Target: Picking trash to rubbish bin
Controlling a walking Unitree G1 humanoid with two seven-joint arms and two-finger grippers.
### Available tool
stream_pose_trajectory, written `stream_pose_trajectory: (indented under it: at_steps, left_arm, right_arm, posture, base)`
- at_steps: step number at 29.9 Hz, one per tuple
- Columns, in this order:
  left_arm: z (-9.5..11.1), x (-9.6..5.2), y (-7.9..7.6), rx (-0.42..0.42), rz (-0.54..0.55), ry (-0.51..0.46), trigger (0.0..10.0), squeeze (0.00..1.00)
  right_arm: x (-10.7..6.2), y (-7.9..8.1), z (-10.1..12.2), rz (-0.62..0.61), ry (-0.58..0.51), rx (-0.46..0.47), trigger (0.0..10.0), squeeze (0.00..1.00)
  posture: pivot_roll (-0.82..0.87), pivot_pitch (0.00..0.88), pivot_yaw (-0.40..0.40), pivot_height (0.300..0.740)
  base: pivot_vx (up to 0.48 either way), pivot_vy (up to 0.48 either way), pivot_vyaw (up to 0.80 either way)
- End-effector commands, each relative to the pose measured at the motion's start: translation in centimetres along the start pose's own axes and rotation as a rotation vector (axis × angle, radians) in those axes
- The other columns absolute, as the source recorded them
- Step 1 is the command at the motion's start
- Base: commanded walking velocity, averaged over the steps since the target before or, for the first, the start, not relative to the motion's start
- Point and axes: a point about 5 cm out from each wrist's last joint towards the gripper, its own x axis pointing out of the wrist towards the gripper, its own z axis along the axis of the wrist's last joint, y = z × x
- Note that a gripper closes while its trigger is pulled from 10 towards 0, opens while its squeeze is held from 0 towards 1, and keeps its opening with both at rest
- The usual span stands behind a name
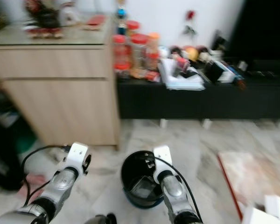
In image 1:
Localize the red rose decoration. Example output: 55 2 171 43
182 10 198 37

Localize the small black box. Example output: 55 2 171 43
203 59 225 84

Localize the red lidded clear jar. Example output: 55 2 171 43
112 35 129 73
129 33 149 74
125 20 140 37

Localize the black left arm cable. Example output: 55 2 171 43
21 145 71 210

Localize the orange lidded clear jar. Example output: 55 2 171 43
147 32 161 70

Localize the dark rooster figurine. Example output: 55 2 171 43
24 0 66 39

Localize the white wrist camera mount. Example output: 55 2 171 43
153 145 174 181
65 142 89 177

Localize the black flat television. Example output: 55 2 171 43
226 0 280 62

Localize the round orange fruit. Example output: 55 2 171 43
182 45 199 62

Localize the slim blue gold trophy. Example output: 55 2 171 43
115 0 128 36

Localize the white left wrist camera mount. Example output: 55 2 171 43
65 142 89 177

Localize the black chair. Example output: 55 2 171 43
0 91 29 190

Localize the black round rubbish bin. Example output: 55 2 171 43
120 150 167 209

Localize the light wooden cabinet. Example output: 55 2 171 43
0 19 122 149

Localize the small red tray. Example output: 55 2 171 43
86 14 107 31

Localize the white paper stack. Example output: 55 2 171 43
159 58 206 91

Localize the black television bench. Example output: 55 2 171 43
117 61 280 129

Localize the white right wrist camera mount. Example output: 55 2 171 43
153 145 174 181

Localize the marble table with red edge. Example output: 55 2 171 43
217 150 280 224

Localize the pink floor rag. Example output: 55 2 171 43
21 173 48 199

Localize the clear plastic package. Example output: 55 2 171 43
133 177 157 199

